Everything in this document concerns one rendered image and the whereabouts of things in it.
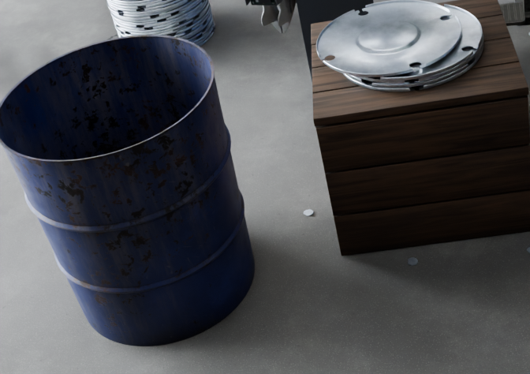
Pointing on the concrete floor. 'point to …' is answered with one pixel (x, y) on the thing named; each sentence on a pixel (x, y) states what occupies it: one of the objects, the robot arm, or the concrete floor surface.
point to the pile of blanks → (162, 9)
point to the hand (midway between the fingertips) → (282, 24)
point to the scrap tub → (134, 185)
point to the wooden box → (427, 149)
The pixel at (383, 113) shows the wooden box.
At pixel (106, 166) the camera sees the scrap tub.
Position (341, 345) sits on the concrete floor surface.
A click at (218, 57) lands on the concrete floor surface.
